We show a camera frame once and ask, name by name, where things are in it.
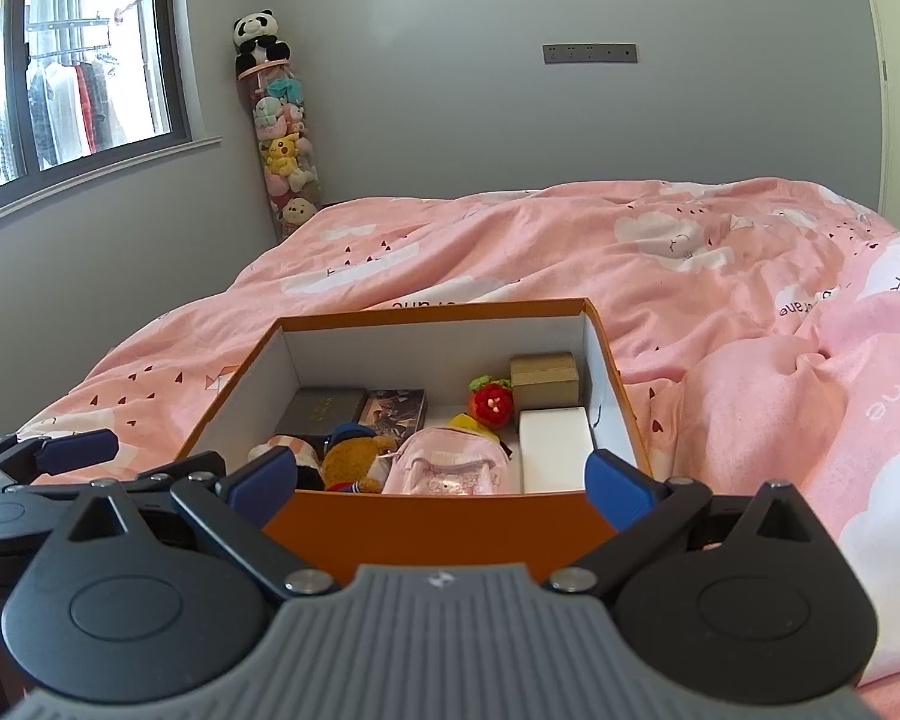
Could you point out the gold cube box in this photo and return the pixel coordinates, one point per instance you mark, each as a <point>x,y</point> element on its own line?
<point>544,379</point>

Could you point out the pink printed blanket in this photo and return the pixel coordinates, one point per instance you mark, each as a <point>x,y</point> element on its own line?
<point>570,255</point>

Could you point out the dark printed card box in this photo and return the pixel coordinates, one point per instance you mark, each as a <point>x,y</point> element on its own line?
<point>394,409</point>

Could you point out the small pink backpack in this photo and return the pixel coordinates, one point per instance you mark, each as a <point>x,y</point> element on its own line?
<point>442,465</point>

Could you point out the brown plush toy blue hat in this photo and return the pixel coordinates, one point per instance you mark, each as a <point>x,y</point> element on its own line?
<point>349,461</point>

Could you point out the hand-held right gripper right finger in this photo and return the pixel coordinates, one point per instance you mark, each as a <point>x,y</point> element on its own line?
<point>619,487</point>

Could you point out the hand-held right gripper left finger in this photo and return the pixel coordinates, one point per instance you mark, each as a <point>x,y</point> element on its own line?
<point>259,491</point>

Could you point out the grey rectangular box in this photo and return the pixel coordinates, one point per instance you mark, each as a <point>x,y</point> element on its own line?
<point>319,409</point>

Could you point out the white door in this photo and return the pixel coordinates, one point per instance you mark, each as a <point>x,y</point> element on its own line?
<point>881,90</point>

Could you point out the window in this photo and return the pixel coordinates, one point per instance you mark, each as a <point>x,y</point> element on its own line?
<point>169,52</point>

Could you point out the orange cardboard box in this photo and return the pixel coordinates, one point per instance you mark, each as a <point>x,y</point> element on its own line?
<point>435,532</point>

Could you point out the white rectangular box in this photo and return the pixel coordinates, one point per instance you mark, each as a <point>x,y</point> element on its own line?
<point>555,450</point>

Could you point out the hanging clothes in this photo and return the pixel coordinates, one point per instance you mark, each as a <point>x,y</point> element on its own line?
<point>52,112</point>

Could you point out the clear tube of plush toys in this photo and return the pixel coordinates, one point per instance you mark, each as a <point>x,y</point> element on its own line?
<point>285,157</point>

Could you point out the red crochet strawberry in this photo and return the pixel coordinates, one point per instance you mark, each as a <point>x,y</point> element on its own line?
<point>491,403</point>

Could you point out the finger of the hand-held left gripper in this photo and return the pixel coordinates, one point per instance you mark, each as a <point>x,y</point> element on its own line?
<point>79,451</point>
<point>187,467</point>

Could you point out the panda plush toy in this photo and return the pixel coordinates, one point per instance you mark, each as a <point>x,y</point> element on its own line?
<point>259,37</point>

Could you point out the grey wall socket panel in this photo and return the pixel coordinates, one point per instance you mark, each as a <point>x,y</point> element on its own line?
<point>589,53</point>

